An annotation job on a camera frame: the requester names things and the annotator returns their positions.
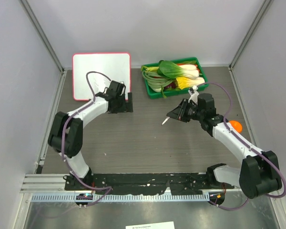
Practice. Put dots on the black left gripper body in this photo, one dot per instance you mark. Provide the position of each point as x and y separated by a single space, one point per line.
121 105

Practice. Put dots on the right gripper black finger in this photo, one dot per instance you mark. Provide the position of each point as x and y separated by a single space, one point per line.
174 114
178 107

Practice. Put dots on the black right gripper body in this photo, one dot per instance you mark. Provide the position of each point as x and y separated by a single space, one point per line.
187 111

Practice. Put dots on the magenta capped whiteboard marker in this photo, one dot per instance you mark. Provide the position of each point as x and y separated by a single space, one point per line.
165 120

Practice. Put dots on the pink framed whiteboard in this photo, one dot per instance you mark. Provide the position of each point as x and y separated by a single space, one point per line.
92 72

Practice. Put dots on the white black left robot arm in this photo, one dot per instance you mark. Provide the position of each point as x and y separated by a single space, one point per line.
66 134

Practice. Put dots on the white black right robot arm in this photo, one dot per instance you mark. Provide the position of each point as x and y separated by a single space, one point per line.
259 173

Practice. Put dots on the green plastic tray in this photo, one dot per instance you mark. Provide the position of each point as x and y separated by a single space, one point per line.
155 95

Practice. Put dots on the yellow leaf cabbage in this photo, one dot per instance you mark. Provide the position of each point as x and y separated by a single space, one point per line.
184 82

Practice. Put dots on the green long beans bundle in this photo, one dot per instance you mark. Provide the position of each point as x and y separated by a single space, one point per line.
156 80

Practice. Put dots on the green bok choy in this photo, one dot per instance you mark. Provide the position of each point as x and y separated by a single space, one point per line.
171 70

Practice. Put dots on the red chili pepper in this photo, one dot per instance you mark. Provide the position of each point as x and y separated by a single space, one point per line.
188 67

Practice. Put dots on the orange ball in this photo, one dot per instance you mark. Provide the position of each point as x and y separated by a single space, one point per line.
236 126

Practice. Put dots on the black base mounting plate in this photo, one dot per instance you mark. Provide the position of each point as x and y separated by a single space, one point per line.
156 183

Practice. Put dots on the white paper label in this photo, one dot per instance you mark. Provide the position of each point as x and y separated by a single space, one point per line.
161 225

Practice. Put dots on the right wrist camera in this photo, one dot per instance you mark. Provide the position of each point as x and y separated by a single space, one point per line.
193 93

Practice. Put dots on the grey slotted cable duct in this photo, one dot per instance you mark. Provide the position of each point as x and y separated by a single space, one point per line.
82 197

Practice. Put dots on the left aluminium frame post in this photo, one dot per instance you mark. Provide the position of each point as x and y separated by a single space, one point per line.
39 30

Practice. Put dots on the aluminium frame post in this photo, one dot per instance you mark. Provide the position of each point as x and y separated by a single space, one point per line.
39 30
266 4

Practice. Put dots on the right aluminium frame post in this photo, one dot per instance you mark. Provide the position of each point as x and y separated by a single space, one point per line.
266 4

